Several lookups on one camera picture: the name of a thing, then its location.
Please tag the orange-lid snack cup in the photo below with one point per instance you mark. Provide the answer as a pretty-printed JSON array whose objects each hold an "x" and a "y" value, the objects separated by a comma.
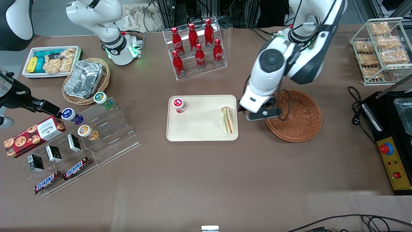
[{"x": 87, "y": 132}]

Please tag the crumpled beige paper bag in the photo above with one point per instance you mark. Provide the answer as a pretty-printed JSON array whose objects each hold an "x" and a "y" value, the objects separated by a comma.
[{"x": 135, "y": 17}]

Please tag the red cola bottle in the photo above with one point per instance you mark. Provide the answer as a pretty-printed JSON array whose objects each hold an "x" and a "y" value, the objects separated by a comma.
[
  {"x": 178, "y": 64},
  {"x": 218, "y": 53},
  {"x": 200, "y": 58},
  {"x": 193, "y": 37},
  {"x": 209, "y": 32},
  {"x": 177, "y": 40}
]

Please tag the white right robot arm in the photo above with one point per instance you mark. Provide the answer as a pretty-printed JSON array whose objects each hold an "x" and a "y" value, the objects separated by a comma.
[{"x": 96, "y": 13}]

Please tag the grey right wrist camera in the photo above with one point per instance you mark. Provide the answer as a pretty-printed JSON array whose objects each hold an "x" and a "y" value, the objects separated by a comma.
[{"x": 7, "y": 122}]

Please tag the green-lid snack cup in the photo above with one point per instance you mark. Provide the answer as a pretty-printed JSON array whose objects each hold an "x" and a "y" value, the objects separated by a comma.
[{"x": 102, "y": 99}]

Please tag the steel pan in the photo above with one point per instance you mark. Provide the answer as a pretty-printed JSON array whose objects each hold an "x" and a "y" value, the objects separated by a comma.
[{"x": 405, "y": 112}]

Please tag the red Walkers cookie box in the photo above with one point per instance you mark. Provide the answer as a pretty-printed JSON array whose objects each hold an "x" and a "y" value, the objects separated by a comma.
[{"x": 32, "y": 137}]

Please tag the Snickers chocolate bar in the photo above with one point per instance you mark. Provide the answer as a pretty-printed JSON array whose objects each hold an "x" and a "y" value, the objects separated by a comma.
[
  {"x": 76, "y": 168},
  {"x": 47, "y": 182}
]

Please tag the oval tan wicker basket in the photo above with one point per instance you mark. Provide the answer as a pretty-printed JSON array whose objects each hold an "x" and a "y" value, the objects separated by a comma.
[{"x": 104, "y": 82}]

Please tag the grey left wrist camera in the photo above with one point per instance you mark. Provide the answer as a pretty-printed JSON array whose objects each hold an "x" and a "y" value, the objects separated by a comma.
[{"x": 262, "y": 115}]

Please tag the clear acrylic bottle rack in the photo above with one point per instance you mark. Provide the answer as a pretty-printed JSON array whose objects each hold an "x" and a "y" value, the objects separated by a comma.
[{"x": 190, "y": 73}]

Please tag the triangular sandwich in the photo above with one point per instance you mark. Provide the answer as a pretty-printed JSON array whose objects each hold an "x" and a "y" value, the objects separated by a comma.
[{"x": 227, "y": 120}]

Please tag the yellow control panel box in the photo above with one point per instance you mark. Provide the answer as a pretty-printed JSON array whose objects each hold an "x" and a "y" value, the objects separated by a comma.
[{"x": 397, "y": 164}]

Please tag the bagged fried snack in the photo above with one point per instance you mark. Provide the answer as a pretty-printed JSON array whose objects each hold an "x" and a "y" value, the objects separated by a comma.
[
  {"x": 363, "y": 46},
  {"x": 379, "y": 28},
  {"x": 372, "y": 73},
  {"x": 368, "y": 59},
  {"x": 394, "y": 57},
  {"x": 388, "y": 42}
]

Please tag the small black carton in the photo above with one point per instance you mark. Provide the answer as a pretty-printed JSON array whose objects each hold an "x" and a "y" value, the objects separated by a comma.
[
  {"x": 35, "y": 162},
  {"x": 74, "y": 142},
  {"x": 53, "y": 154}
]

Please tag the black equipment rack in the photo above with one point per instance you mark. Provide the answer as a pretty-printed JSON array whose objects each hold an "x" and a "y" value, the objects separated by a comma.
[{"x": 180, "y": 9}]

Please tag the red-lid white yogurt cup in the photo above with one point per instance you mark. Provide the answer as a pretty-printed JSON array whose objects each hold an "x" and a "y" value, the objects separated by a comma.
[{"x": 179, "y": 104}]

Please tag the teal small box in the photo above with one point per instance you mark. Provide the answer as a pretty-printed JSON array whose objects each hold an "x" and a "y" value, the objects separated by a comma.
[
  {"x": 40, "y": 65},
  {"x": 46, "y": 52}
]

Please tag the black countertop appliance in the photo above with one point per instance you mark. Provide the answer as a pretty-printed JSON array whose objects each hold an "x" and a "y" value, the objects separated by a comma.
[{"x": 386, "y": 122}]

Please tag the clear acrylic stepped display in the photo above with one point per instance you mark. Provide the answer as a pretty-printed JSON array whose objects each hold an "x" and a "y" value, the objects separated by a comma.
[{"x": 112, "y": 135}]

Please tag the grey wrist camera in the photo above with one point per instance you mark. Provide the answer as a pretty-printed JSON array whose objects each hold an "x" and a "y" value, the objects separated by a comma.
[
  {"x": 262, "y": 115},
  {"x": 7, "y": 122}
]

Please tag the white rectangular bin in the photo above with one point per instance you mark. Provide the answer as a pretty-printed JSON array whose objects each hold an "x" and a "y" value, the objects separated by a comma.
[{"x": 29, "y": 75}]

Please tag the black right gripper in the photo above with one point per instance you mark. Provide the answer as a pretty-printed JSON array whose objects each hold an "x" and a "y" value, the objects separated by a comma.
[{"x": 16, "y": 98}]

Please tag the red emergency stop button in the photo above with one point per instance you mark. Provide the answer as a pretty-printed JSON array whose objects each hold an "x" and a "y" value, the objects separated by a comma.
[{"x": 386, "y": 149}]

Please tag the clear bag of crackers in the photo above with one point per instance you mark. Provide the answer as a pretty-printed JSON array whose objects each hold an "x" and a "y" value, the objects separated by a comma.
[
  {"x": 66, "y": 64},
  {"x": 68, "y": 53},
  {"x": 51, "y": 66}
]

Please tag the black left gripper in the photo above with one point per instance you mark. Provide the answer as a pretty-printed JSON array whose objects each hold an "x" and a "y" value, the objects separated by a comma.
[{"x": 268, "y": 103}]

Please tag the yellow small box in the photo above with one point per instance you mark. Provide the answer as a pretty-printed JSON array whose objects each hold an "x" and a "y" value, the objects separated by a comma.
[{"x": 32, "y": 65}]

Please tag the purple-lid snack cup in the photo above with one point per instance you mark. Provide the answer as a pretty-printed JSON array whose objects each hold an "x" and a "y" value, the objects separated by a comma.
[{"x": 71, "y": 116}]

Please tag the round brown wicker basket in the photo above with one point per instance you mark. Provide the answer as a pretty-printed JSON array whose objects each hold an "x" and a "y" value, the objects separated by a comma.
[{"x": 302, "y": 125}]

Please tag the beige plastic tray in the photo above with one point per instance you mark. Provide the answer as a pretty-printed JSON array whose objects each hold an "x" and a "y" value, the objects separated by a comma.
[{"x": 199, "y": 124}]

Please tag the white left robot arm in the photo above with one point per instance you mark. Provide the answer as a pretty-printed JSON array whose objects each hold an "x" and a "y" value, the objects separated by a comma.
[{"x": 273, "y": 64}]

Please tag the aluminium foil container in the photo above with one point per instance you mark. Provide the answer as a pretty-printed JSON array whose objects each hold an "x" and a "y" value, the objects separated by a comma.
[{"x": 83, "y": 79}]

